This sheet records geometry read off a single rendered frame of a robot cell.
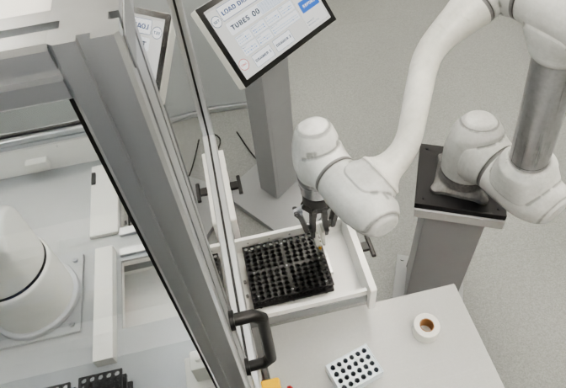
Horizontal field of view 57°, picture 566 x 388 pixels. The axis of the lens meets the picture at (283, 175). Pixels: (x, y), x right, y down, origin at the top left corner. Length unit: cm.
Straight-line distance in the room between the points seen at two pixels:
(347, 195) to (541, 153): 61
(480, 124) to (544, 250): 122
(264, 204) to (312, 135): 162
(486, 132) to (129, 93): 137
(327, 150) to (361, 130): 197
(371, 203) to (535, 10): 49
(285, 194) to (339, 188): 166
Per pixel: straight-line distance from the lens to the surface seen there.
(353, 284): 149
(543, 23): 116
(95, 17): 33
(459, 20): 119
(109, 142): 36
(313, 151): 107
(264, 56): 193
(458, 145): 164
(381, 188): 103
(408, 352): 151
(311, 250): 147
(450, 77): 346
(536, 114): 135
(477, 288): 253
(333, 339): 151
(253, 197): 270
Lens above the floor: 215
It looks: 50 degrees down
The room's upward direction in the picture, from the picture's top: 6 degrees counter-clockwise
